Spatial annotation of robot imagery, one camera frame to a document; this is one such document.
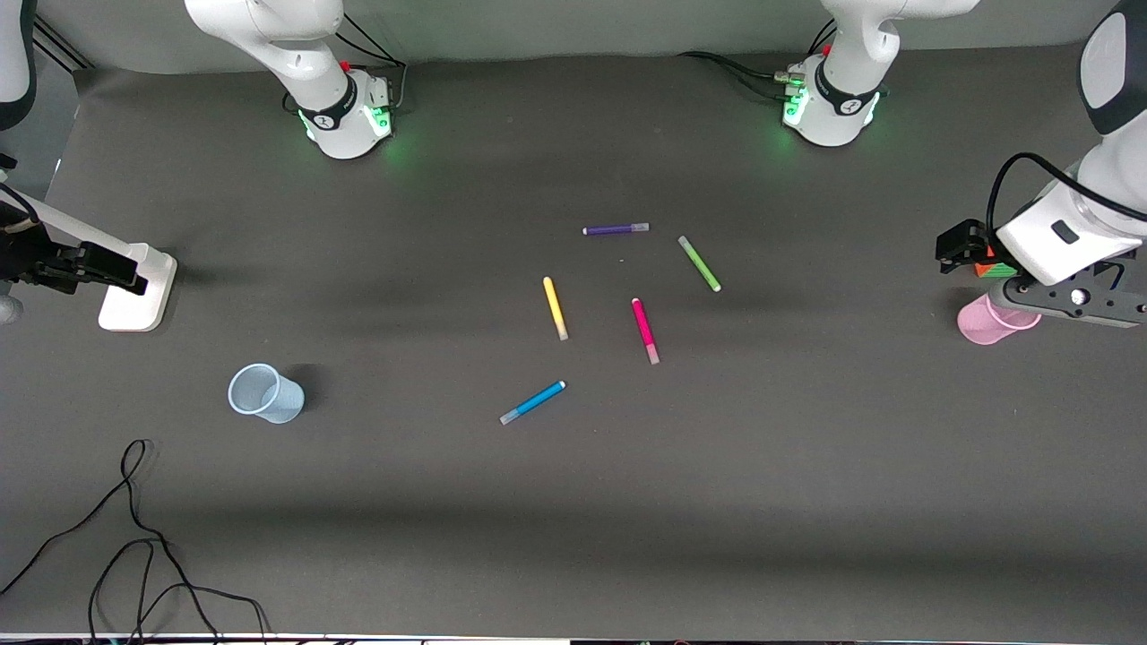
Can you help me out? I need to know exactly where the pink marker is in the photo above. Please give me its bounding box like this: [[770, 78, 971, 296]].
[[631, 297, 661, 366]]

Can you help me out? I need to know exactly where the blue marker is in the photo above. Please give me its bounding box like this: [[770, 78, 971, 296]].
[[499, 380, 567, 426]]

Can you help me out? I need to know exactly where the white stand with base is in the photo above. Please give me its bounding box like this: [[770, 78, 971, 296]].
[[0, 184, 177, 332]]

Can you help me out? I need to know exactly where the pink plastic cup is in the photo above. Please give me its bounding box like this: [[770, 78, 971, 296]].
[[957, 294, 1043, 347]]

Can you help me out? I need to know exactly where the blue plastic cup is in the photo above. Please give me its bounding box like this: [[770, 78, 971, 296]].
[[228, 363, 306, 425]]

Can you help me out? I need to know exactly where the green marker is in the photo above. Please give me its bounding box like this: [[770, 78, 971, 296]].
[[677, 235, 722, 293]]

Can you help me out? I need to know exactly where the yellow marker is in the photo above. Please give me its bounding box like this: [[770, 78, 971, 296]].
[[542, 276, 570, 341]]

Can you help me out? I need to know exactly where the dark grey table mat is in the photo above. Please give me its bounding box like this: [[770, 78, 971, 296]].
[[0, 36, 1147, 641]]

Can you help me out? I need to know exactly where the loose black cable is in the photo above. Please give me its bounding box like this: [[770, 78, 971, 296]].
[[0, 439, 270, 645]]

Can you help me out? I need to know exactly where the black frame rail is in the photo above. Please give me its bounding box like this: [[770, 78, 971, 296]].
[[34, 16, 92, 73]]

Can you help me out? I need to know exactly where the black left arm base cable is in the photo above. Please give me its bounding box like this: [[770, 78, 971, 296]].
[[678, 22, 839, 101]]

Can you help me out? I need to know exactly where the black arm base cable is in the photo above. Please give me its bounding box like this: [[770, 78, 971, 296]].
[[678, 22, 839, 101], [285, 13, 409, 116]]

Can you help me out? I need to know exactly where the black right arm base cable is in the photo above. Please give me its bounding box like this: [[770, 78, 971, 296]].
[[285, 13, 409, 116]]

